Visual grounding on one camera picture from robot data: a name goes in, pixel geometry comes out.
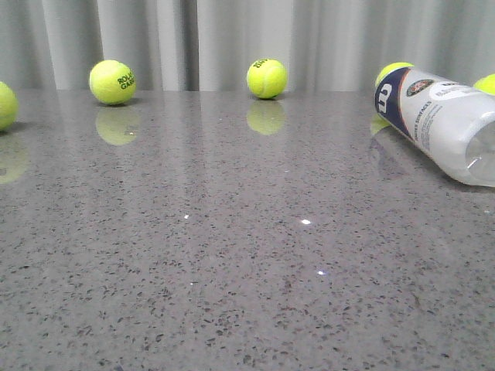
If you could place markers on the white Wilson tennis ball can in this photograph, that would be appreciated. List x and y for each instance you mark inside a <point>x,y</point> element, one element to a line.
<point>451,123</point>

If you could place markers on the centre tennis ball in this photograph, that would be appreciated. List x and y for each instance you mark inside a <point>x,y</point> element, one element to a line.
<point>266,78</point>

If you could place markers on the tennis ball Roland Garros print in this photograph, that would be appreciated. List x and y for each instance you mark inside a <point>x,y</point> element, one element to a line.
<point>112,82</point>

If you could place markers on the tennis ball Wilson 3 print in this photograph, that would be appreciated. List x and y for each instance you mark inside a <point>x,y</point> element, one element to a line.
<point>389,68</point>

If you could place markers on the tennis ball far left edge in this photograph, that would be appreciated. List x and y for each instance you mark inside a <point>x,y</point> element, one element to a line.
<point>9,106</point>

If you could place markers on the tennis ball edge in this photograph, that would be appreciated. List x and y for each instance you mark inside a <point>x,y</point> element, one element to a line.
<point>486,84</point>
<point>9,106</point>

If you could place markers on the tennis ball far right edge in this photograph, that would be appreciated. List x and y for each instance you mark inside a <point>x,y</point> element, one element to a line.
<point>486,84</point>

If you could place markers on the grey pleated curtain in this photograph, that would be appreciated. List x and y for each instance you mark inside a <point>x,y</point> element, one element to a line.
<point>209,45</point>

